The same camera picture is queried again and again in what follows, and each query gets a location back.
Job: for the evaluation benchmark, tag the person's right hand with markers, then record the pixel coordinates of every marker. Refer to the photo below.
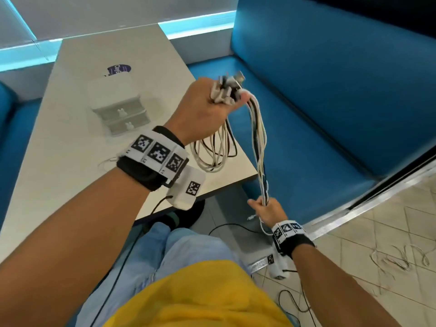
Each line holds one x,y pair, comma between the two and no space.
272,212

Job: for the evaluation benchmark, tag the person's left hand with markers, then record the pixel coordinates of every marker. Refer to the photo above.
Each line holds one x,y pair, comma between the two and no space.
197,112

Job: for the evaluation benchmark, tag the white mini drawer box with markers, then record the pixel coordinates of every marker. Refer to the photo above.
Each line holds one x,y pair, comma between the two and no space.
112,95

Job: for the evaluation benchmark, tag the person's right forearm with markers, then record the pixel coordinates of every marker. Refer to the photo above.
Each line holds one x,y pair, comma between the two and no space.
340,292

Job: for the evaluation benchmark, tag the person's left forearm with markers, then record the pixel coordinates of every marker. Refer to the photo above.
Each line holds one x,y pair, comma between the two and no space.
61,241

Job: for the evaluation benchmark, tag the black marker wristband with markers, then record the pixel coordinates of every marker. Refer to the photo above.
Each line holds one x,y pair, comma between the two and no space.
139,171
296,241

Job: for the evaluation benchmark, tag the grey metal table base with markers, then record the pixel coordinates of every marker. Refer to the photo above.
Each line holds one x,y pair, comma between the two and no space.
231,214

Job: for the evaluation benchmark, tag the black shoe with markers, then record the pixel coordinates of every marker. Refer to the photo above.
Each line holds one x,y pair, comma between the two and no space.
190,212

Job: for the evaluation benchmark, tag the light blue jeans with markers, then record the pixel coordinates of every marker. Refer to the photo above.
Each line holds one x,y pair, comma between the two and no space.
190,245

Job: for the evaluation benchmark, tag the round purple sticker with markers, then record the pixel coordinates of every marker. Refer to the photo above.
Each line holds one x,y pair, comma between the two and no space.
119,69

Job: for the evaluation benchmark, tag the yellow shirt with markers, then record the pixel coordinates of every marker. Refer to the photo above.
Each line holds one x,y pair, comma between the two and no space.
204,296

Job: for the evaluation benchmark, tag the blue sofa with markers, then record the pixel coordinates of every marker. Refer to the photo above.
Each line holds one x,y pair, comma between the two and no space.
323,98
17,149

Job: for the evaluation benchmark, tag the white table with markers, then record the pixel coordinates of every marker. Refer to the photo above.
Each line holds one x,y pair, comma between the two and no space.
68,139

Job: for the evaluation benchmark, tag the silver metal floor rail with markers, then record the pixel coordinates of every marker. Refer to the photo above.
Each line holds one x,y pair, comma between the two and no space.
374,200

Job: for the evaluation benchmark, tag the cyan wall light strips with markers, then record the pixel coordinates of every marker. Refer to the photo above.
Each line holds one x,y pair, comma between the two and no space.
20,57

